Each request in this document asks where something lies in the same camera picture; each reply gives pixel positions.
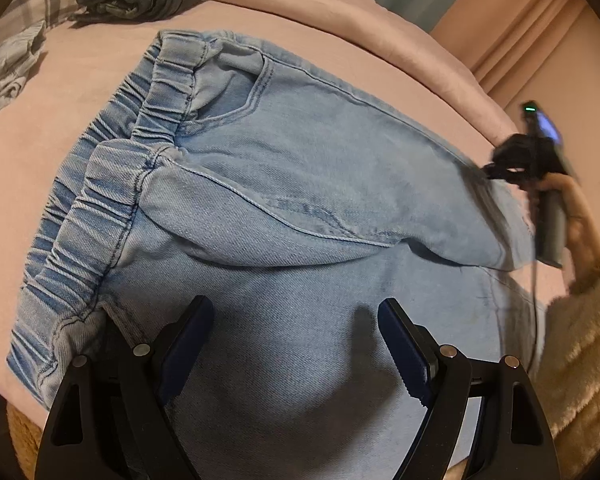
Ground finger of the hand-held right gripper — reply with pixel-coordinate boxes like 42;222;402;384
482;160;531;189

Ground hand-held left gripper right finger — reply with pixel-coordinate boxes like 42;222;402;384
377;297;563;480

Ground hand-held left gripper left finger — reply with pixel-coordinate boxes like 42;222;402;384
35;295;216;480

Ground light blue denim pants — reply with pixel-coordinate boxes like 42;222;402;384
6;30;548;480

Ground person's right forearm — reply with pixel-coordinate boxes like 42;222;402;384
545;250;600;473

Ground person's right hand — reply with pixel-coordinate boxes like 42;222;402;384
537;175;600;283

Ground pink curtain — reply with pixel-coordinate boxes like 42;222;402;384
430;0;600;111

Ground pink bed blanket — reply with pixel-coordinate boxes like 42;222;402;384
0;0;576;411

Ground plaid shirt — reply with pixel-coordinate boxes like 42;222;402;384
0;0;106;126

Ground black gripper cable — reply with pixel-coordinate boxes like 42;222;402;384
527;190;548;376

